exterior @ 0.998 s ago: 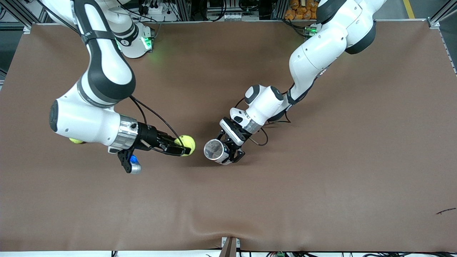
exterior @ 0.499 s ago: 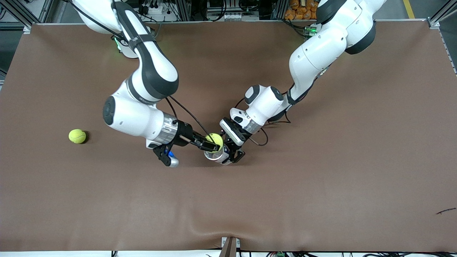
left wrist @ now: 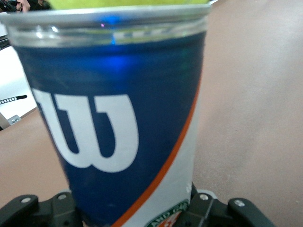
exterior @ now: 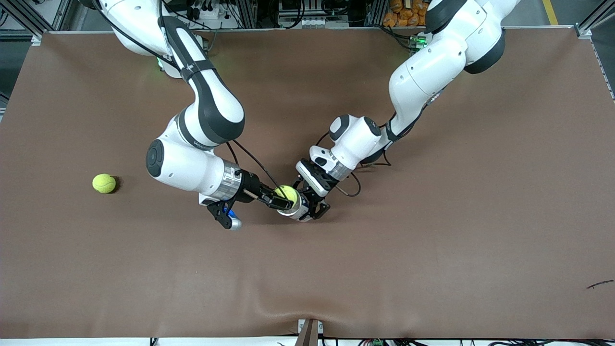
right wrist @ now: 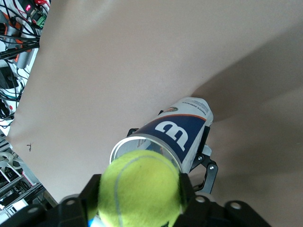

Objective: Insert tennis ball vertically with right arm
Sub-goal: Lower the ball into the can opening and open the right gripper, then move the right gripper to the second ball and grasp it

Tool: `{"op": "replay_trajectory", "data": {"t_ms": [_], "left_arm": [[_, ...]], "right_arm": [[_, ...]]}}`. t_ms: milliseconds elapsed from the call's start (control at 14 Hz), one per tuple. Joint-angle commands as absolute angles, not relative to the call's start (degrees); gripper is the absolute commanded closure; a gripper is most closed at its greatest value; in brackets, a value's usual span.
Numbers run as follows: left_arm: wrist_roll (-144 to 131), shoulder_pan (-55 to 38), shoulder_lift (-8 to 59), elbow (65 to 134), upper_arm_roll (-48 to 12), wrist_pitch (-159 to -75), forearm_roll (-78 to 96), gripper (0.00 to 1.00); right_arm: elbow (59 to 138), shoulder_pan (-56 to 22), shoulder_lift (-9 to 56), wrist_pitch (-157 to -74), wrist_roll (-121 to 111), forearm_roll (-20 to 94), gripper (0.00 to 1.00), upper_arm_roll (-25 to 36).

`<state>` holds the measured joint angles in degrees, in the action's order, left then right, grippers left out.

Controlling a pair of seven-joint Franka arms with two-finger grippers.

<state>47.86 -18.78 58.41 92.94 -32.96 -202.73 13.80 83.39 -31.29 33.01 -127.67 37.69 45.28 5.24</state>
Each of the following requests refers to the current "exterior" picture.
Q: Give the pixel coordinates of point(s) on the printed yellow tennis ball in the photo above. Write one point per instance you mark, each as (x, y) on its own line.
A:
(286, 191)

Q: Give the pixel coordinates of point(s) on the white power strip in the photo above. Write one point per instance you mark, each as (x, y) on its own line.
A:
(204, 13)

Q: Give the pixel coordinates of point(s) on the brown table cover sheet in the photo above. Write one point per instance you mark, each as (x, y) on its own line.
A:
(307, 269)

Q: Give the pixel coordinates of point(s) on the aluminium frame corner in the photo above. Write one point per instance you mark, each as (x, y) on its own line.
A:
(584, 31)

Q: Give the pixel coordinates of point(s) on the aluminium frame post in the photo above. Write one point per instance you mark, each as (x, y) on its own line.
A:
(375, 12)
(247, 14)

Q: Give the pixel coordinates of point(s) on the electronics box with connectors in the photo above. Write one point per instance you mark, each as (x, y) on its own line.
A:
(312, 21)

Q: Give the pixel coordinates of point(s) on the white blue tennis ball can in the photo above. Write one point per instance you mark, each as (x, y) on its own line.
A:
(299, 214)

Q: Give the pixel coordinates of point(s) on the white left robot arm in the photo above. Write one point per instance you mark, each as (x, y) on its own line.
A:
(423, 77)

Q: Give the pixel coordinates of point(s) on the aluminium frame rail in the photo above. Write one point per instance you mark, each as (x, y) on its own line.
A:
(60, 14)

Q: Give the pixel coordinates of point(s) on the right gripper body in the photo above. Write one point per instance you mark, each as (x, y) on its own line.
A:
(250, 185)

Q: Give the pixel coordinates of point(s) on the bag of orange items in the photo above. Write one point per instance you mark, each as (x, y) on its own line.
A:
(403, 14)

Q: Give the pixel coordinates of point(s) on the brown post with white bracket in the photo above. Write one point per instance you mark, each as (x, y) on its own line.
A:
(310, 336)

